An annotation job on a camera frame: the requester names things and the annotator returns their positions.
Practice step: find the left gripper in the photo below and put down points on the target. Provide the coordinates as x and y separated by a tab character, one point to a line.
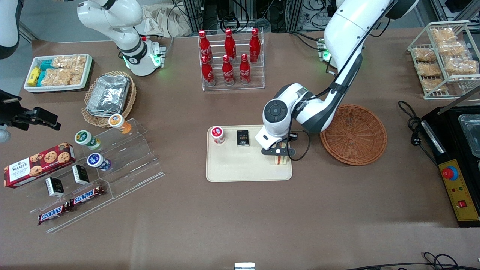
291	138

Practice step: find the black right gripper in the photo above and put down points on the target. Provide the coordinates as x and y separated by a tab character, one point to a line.
14	112

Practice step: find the triangular sandwich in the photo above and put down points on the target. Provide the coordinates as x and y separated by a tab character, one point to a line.
281	160

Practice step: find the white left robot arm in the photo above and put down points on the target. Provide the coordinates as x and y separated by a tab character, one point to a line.
345	30

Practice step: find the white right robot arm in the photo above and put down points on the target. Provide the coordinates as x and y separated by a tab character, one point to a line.
127	33

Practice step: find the grey arm base connector box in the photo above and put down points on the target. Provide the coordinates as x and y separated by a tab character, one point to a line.
321	47
159	52

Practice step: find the beige plastic tray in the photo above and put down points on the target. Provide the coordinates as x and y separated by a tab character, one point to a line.
240	165

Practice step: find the white rectangular snack tray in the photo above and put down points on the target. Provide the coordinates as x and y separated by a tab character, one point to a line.
88	73

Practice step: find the brown wicker basket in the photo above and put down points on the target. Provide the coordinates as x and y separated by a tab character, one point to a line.
356	135

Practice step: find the light wicker basket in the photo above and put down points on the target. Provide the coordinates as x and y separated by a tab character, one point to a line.
131	99

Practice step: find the clear glass tray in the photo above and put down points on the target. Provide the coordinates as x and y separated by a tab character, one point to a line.
470	135

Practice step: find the small black box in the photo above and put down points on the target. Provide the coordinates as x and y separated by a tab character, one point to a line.
80	174
54	187
243	138

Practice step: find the teal snack pack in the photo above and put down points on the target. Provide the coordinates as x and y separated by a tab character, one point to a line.
41	78
47	65

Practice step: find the rice cracker pack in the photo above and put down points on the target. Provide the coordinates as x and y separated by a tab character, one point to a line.
443	35
70	62
452	48
423	54
60	77
433	84
461	66
428	69

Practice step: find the green yogurt cup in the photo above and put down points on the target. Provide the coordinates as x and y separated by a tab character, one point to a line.
86	139

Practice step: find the yellow snack pack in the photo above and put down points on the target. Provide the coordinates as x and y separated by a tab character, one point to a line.
33	76

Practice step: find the red Walkers cookie box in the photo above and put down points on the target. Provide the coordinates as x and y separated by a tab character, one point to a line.
37	165

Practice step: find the red lid yogurt cup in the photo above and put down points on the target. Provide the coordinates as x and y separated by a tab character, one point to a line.
217	134

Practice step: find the stack of foil trays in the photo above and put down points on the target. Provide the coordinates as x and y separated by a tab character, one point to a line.
108	95

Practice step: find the blue yogurt cup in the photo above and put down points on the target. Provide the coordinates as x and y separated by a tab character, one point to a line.
98	161

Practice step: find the orange yogurt cup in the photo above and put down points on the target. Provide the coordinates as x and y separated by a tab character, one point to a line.
119	123

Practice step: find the clear acrylic bottle rack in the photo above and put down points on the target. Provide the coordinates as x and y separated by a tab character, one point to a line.
258	75

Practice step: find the Snickers bar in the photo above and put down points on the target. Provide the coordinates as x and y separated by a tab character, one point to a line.
88	195
53	214

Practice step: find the red Coca-Cola bottle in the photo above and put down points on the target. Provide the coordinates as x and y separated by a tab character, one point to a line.
255	45
205	47
245	71
207	72
230	45
227	72

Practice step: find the clear acrylic stepped display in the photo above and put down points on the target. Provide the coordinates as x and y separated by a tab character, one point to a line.
131	165

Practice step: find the beige cloth bag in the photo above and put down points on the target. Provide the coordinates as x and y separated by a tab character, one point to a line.
157	20

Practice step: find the black appliance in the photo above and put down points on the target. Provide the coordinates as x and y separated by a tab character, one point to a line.
448	150

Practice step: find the red emergency stop button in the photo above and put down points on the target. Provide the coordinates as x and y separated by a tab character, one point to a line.
449	173

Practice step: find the yellow control panel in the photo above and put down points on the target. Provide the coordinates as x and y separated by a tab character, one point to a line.
463	187

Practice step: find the grey metal bar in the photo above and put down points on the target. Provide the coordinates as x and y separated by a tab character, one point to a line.
459	100

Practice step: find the black aluminium frame rack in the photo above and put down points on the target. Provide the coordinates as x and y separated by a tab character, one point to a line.
300	15
210	13

